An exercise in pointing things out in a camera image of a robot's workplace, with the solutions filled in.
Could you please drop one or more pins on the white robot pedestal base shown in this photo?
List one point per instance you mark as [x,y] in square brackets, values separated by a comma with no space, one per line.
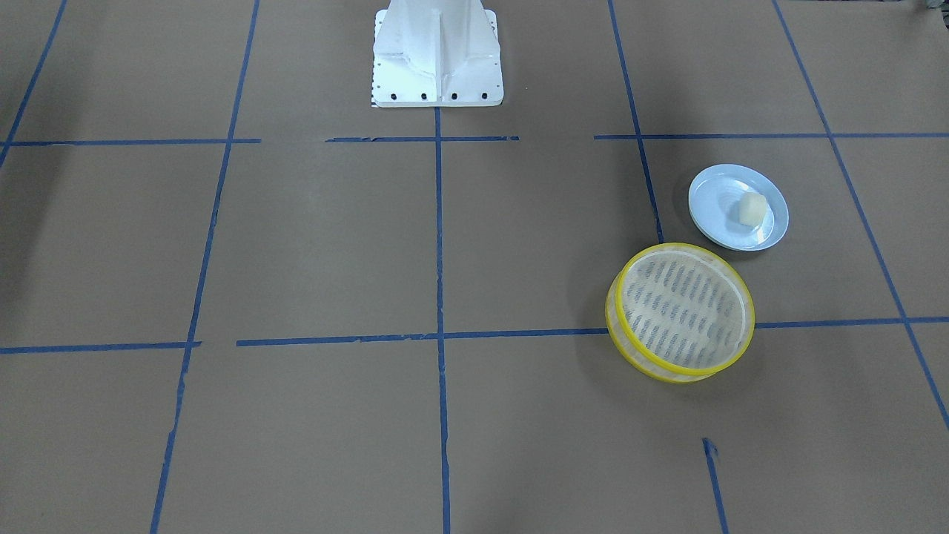
[436,53]

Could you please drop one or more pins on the yellow round steamer basket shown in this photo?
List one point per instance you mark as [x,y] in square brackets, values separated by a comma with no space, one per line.
[679,314]

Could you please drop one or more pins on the light blue plate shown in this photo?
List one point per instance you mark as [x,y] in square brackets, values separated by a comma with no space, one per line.
[713,203]

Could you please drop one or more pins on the white steamed bun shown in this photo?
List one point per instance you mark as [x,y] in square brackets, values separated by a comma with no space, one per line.
[754,210]

